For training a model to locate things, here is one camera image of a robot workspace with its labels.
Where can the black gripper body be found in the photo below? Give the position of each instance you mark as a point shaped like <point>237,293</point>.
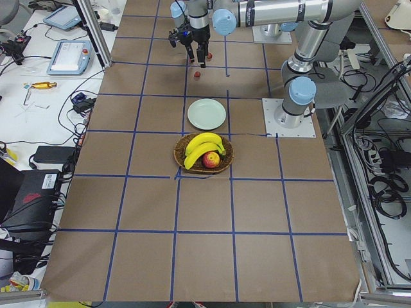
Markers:
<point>198,37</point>

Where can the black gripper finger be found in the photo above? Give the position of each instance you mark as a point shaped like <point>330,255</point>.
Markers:
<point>202,54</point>
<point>190,53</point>

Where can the pale green plate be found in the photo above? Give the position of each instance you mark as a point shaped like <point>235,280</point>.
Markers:
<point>206,114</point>

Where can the yellow banana bunch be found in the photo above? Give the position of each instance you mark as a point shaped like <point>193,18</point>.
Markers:
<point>201,144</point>

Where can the woven wicker basket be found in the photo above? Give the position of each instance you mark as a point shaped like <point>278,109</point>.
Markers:
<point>225,160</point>

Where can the red yellow apple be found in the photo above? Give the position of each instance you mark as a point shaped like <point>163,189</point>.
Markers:
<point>211,160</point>

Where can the near teach pendant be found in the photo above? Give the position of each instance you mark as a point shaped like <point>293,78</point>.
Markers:
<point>71,57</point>

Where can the teach pendant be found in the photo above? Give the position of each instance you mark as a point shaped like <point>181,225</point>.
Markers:
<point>71,57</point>
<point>64,18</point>

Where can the far teach pendant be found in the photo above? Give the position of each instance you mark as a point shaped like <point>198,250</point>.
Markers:
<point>64,18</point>

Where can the grey office chair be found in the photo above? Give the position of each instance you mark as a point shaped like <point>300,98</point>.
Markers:
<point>331,92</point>

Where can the gold cylinder tool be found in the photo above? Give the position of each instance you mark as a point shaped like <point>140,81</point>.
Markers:
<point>44,85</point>

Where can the black power brick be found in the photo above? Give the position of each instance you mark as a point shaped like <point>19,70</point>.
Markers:
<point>53,154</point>

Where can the black computer case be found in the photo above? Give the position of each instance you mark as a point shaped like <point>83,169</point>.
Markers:
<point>29,198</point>

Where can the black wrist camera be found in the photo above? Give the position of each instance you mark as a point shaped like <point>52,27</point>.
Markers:
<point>181,34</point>

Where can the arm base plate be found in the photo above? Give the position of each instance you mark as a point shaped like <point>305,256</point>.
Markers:
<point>270,34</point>
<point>280,124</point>

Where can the aluminium frame post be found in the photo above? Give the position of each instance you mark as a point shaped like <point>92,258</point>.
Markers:
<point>92,27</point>

